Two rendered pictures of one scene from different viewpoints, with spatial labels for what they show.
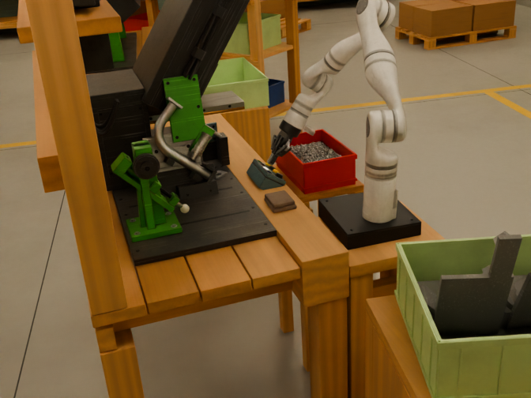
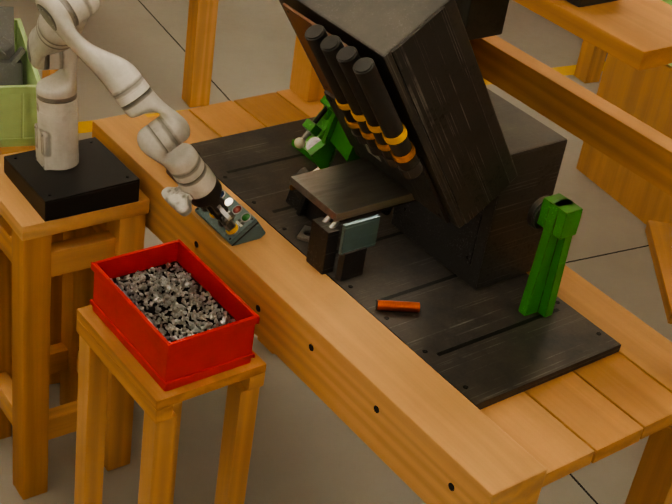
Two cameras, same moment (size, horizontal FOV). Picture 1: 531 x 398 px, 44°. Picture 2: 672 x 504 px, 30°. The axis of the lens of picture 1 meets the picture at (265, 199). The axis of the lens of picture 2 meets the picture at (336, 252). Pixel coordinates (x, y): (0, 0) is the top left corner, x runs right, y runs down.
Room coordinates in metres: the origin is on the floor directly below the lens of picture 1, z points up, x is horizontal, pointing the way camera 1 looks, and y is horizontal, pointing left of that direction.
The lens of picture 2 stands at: (4.33, -0.78, 2.41)
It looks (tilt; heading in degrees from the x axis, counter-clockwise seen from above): 33 degrees down; 155
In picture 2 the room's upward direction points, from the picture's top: 9 degrees clockwise
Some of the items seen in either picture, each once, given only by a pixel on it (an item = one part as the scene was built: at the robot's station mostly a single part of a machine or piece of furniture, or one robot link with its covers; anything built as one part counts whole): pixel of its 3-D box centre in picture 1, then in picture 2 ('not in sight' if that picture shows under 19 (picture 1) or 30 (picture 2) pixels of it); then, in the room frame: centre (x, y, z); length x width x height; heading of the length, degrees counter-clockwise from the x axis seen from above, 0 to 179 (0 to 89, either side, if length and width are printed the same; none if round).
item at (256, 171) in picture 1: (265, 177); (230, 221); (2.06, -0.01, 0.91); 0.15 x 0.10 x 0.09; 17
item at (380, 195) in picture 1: (379, 189); (58, 128); (1.73, -0.34, 0.99); 0.09 x 0.09 x 0.17; 12
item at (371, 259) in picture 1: (377, 236); (58, 186); (1.73, -0.33, 0.83); 0.32 x 0.32 x 0.04; 15
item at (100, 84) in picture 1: (120, 128); (473, 183); (2.22, 0.50, 1.07); 0.30 x 0.18 x 0.34; 17
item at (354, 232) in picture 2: (205, 141); (357, 247); (2.29, 0.21, 0.97); 0.10 x 0.02 x 0.14; 107
